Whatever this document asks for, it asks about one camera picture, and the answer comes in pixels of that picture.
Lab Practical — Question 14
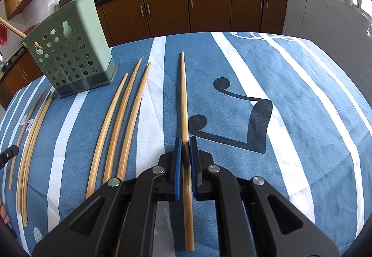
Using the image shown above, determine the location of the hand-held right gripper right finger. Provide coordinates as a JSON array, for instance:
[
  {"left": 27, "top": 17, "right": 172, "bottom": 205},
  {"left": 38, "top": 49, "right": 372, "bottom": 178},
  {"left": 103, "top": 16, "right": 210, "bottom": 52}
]
[{"left": 189, "top": 135, "right": 340, "bottom": 257}]

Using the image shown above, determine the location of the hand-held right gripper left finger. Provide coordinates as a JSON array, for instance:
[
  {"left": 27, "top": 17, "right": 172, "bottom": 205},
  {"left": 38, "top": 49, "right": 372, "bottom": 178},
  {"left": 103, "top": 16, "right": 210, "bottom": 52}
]
[{"left": 32, "top": 137, "right": 183, "bottom": 257}]

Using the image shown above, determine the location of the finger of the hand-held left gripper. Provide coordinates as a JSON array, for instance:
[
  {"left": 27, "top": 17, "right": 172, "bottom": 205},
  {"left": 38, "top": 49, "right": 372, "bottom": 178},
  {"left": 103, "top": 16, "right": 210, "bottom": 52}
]
[{"left": 0, "top": 144, "right": 20, "bottom": 168}]

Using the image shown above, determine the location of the green perforated chopstick holder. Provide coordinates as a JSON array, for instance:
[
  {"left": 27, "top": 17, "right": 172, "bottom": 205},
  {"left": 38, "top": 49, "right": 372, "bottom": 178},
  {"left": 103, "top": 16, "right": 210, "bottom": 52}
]
[{"left": 23, "top": 0, "right": 119, "bottom": 98}]

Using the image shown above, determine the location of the person's left hand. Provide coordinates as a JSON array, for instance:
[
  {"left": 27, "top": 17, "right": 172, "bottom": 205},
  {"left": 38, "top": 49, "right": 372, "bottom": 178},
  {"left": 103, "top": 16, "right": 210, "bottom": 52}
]
[{"left": 0, "top": 201, "right": 11, "bottom": 224}]

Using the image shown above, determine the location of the red basin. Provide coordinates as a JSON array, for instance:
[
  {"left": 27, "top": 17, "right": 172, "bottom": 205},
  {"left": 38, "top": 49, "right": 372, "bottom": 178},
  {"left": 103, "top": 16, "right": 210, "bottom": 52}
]
[{"left": 23, "top": 25, "right": 40, "bottom": 38}]

